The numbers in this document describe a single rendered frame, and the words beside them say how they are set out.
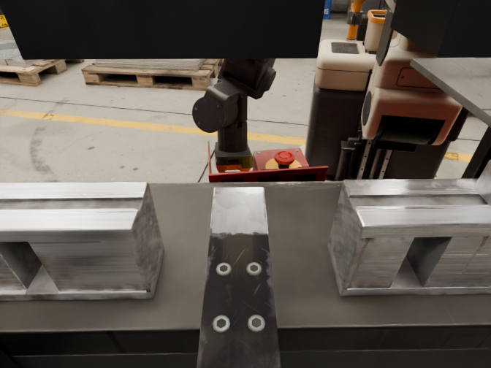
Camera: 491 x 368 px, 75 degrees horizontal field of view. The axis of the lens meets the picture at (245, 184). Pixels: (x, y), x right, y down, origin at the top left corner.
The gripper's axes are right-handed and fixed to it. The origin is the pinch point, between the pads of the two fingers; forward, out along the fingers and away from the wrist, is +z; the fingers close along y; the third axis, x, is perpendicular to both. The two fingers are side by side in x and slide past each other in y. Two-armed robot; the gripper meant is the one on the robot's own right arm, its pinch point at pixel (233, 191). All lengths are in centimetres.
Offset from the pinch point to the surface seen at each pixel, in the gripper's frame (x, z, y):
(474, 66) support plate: 32.4, -24.4, 16.4
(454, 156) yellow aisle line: 153, 37, -122
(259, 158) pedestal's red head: 5.6, -6.1, -2.7
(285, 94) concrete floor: 64, 10, -230
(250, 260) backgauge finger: -2.3, -15.9, 44.9
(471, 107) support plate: 24.3, -20.7, 26.9
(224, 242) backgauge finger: -3.6, -16.3, 43.5
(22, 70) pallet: -174, -10, -274
